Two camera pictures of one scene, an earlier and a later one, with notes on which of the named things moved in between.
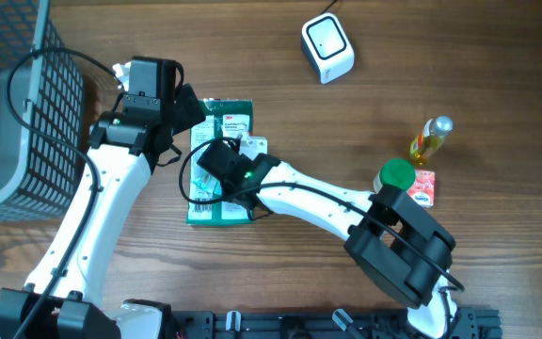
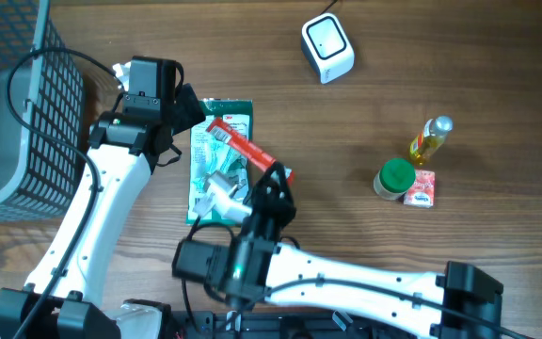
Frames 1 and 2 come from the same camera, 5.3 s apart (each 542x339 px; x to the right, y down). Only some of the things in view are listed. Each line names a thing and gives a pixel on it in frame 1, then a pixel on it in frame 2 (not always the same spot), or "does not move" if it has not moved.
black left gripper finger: (187, 109) does not move
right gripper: (229, 188) to (279, 205)
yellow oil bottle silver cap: (426, 143) does not move
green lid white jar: (394, 171) does not move
